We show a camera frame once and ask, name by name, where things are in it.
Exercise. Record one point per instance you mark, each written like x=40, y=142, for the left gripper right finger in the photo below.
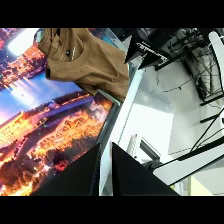
x=133, y=176

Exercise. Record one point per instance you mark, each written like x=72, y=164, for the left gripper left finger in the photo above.
x=77, y=176

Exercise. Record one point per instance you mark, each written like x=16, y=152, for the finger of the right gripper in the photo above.
x=153, y=59
x=138, y=45

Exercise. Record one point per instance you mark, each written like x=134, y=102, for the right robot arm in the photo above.
x=190, y=163

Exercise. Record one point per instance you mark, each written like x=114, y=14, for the brown T-shirt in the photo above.
x=93, y=63

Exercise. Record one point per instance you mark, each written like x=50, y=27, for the silver frame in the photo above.
x=123, y=116

